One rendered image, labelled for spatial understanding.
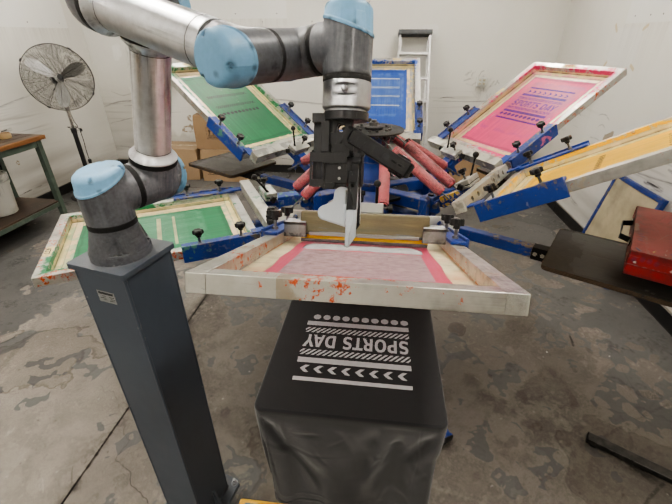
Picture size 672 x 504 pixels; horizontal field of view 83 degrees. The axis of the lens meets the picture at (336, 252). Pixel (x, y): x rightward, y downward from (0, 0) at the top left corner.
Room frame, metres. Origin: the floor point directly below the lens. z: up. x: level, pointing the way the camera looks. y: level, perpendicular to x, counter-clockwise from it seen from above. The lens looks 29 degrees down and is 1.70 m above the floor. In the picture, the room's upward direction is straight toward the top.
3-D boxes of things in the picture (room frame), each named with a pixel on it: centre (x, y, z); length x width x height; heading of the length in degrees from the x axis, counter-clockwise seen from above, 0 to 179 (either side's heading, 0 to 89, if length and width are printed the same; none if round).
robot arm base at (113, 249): (0.89, 0.57, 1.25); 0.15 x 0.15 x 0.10
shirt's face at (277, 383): (0.81, -0.06, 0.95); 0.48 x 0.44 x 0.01; 173
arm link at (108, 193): (0.89, 0.57, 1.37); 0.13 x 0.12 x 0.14; 147
